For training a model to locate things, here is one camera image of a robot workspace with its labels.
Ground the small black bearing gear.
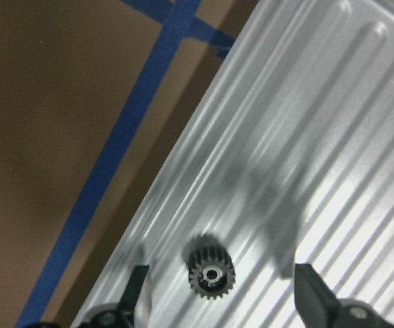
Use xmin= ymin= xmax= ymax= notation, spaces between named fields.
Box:
xmin=184 ymin=234 xmax=236 ymax=300

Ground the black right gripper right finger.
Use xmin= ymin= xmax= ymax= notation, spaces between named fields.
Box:
xmin=294 ymin=263 xmax=341 ymax=328

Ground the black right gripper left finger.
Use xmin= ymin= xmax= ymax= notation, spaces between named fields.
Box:
xmin=117 ymin=265 xmax=149 ymax=327

